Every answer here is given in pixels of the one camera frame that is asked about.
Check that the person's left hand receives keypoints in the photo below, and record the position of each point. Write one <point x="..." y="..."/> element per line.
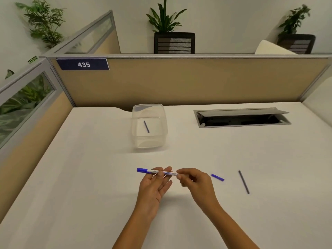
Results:
<point x="150" y="191"/>

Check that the person's right hand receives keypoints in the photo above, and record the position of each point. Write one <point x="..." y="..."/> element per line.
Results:
<point x="202" y="189"/>

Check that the blue pen end cap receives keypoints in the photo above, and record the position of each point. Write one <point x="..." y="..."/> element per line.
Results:
<point x="217" y="177"/>

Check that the white blue marker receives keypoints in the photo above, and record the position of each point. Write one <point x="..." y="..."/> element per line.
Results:
<point x="142" y="170"/>

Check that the person's right forearm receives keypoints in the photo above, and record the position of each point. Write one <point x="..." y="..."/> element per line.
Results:
<point x="230" y="230"/>

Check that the clear plastic container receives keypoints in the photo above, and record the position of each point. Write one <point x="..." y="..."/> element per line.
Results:
<point x="155" y="137"/>

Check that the beige desk partition panel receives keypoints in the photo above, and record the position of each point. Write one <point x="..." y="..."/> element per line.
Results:
<point x="194" y="80"/>

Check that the beige glass-topped side partition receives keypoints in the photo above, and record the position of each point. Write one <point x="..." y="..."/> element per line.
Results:
<point x="33" y="142"/>

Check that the wide blue number sign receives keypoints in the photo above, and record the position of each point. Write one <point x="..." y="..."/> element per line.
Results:
<point x="83" y="64"/>

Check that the black mesh office chair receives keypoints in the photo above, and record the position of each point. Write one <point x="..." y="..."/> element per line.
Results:
<point x="295" y="44"/>
<point x="173" y="43"/>

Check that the beige grey-framed partition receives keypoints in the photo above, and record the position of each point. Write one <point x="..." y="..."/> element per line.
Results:
<point x="312" y="86"/>

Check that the grey glass-topped partition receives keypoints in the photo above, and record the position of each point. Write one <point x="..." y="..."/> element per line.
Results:
<point x="109" y="45"/>

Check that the bushy green plant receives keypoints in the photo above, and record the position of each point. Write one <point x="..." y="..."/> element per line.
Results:
<point x="23" y="101"/>

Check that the white rounded desk corner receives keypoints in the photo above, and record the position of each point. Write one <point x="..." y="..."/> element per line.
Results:
<point x="269" y="47"/>

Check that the broad-leaf green plant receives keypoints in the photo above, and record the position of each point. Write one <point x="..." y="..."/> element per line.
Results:
<point x="164" y="19"/>

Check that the small-leaf green plant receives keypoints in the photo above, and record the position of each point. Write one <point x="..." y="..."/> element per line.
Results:
<point x="294" y="20"/>

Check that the tall feathery green plant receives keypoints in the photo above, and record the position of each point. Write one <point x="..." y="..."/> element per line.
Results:
<point x="44" y="20"/>

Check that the small green wall sign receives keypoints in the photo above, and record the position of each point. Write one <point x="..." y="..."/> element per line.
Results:
<point x="33" y="59"/>

